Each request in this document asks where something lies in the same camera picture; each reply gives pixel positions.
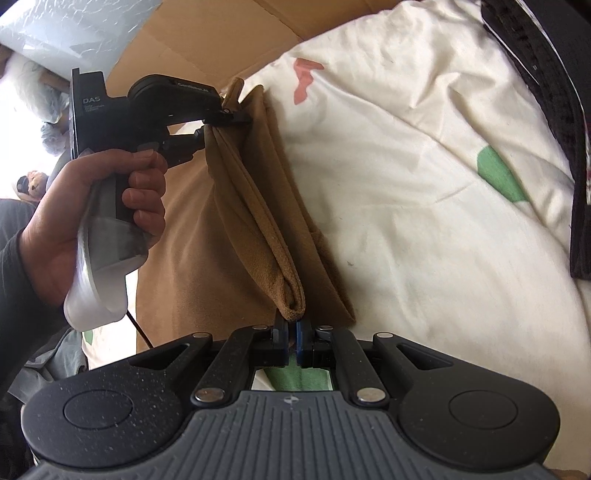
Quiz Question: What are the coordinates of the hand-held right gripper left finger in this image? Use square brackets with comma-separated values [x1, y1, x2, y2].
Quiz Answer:
[130, 313, 289, 409]

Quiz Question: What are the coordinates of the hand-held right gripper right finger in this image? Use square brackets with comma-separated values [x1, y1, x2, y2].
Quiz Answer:
[296, 318, 455, 409]

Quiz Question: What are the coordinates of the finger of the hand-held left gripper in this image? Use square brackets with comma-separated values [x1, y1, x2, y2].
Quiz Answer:
[202, 107, 254, 128]
[159, 129, 207, 169]

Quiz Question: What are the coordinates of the brown t-shirt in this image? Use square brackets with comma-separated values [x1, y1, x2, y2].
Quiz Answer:
[136, 76, 356, 356]

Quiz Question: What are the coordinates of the person's left forearm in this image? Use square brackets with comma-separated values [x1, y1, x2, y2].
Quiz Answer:
[0, 198, 75, 407]

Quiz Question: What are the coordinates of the person's left hand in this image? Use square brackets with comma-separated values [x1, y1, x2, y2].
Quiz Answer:
[21, 148, 168, 305]

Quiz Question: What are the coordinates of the folded cardboard sheet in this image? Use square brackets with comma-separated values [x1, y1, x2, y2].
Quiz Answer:
[108, 0, 402, 93]

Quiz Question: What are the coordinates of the white fluffy pillow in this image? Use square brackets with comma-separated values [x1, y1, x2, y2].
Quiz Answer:
[0, 51, 70, 155]

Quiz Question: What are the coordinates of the teddy bear toy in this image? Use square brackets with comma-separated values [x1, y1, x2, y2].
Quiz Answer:
[16, 171, 51, 199]

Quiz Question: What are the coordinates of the cream printed blanket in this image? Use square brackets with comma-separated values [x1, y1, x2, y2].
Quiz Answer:
[81, 0, 591, 416]

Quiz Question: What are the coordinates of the grey crumpled garment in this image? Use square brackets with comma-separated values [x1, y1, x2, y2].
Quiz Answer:
[9, 328, 88, 402]

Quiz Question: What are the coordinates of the black knitted garment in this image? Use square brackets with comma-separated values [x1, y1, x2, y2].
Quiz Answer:
[480, 0, 591, 280]

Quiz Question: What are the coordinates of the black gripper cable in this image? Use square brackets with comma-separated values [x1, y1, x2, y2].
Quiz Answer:
[124, 309, 153, 349]

